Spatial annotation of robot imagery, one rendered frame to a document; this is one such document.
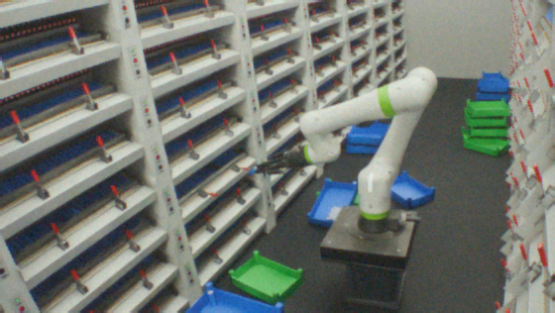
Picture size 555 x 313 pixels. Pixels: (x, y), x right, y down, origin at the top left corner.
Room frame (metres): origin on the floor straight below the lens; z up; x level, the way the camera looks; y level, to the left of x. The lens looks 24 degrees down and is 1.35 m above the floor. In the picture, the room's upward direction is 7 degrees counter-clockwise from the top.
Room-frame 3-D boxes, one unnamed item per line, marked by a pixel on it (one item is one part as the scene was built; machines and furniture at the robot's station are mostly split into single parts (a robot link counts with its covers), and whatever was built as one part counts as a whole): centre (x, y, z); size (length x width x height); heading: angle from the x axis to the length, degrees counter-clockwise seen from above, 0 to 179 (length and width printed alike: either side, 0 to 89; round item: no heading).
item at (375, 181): (1.47, -0.37, 0.50); 0.16 x 0.13 x 0.19; 150
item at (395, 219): (1.44, -0.41, 0.38); 0.26 x 0.15 x 0.06; 66
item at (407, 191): (2.24, -0.76, 0.04); 0.30 x 0.20 x 0.08; 19
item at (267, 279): (1.59, 0.14, 0.04); 0.30 x 0.20 x 0.08; 48
